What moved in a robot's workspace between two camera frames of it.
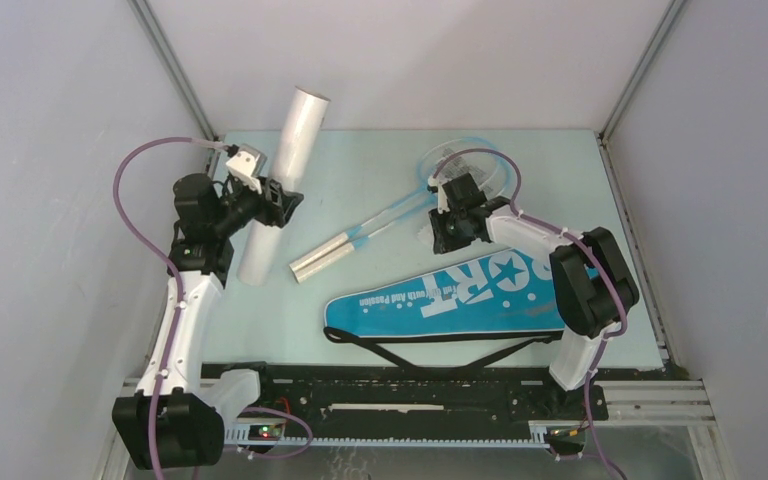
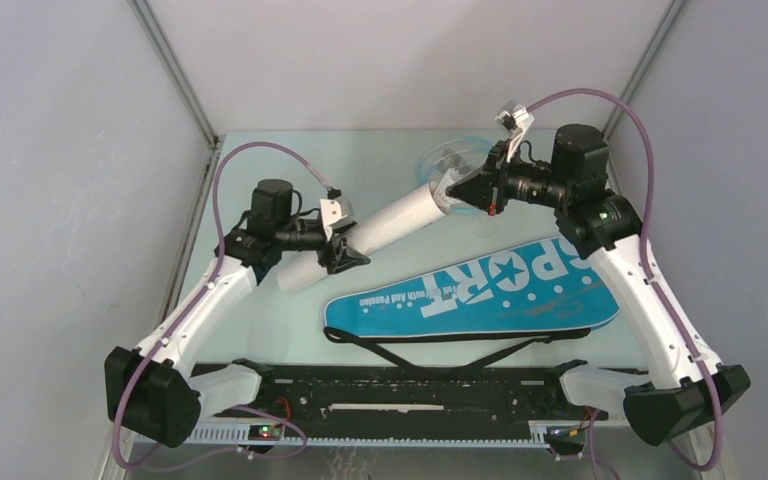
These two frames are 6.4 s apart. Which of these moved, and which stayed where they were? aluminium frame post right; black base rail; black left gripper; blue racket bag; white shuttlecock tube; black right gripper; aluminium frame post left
Moved: white shuttlecock tube; black right gripper; black left gripper
Stayed: aluminium frame post left; aluminium frame post right; black base rail; blue racket bag
